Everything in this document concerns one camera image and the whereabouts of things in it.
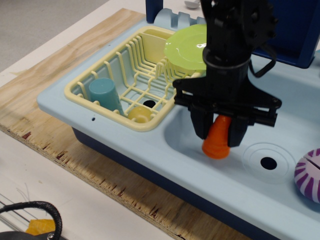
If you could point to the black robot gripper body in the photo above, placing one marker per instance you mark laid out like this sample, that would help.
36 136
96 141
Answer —
227 90

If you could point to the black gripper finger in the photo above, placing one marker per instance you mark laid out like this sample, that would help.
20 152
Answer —
237 130
202 119

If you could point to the orange toy carrot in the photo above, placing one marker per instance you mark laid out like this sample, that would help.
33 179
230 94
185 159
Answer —
215 145

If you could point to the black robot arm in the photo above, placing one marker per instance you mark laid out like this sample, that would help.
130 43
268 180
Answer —
236 45

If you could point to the light green plastic plate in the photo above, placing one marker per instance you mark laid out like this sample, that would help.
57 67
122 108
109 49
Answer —
185 47

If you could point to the light blue toy sink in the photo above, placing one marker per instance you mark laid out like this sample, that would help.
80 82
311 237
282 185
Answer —
253 189

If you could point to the small yellow toy bowl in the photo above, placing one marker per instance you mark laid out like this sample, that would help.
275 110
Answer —
140 114

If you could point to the cream plastic dish rack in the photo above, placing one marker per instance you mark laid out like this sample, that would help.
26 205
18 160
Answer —
142 74

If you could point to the purple white striped ball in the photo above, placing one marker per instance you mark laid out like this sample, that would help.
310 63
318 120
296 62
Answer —
307 175

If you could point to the teal plastic cup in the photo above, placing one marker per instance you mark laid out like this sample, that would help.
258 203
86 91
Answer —
104 91

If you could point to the plywood base board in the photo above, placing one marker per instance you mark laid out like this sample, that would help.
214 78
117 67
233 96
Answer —
40 158

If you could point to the yellow tape piece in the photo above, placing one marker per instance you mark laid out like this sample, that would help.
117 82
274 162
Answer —
40 226

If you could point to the black device with screw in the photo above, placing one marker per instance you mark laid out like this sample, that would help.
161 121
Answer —
15 235

